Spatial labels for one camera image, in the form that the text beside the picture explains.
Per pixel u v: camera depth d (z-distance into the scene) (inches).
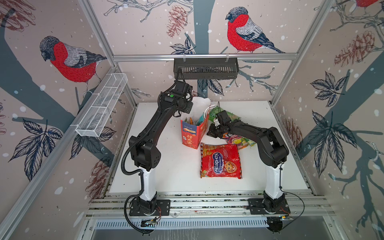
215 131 34.3
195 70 42.0
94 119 28.5
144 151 19.3
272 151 21.1
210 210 28.8
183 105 28.6
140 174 21.5
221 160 33.1
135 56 36.5
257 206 28.7
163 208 28.8
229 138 38.2
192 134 32.2
